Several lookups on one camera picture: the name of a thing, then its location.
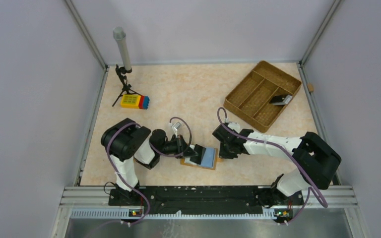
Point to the small black tripod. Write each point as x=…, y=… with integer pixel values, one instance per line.
x=126, y=87

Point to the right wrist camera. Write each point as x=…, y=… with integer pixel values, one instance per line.
x=234, y=126

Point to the woven brown divided tray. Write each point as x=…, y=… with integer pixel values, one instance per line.
x=250, y=99

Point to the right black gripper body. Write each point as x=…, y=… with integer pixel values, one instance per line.
x=225, y=152

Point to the yellow leather card holder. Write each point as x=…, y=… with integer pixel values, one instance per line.
x=207, y=159

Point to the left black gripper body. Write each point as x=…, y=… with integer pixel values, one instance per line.
x=177, y=145

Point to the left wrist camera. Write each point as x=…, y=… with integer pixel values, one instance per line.
x=175, y=126

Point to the grey cylinder on tripod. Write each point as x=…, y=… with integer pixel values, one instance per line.
x=120, y=38

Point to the yellow toy brick block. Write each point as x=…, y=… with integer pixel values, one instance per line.
x=130, y=101

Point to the small wooden block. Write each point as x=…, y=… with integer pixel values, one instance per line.
x=310, y=87

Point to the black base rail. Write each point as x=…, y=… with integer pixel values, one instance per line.
x=204, y=200

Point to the grey silver cards in tray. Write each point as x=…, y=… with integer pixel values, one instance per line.
x=280, y=100

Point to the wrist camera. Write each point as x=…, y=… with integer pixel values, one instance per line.
x=175, y=126
x=234, y=126

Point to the grey slotted cable duct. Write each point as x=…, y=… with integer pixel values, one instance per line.
x=127, y=214

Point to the black credit card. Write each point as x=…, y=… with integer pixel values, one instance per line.
x=197, y=159

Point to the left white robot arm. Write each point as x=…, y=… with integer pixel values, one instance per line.
x=127, y=143

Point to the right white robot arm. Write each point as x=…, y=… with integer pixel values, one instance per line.
x=316, y=162

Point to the red blue toy bricks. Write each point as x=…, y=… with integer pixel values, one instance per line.
x=144, y=102

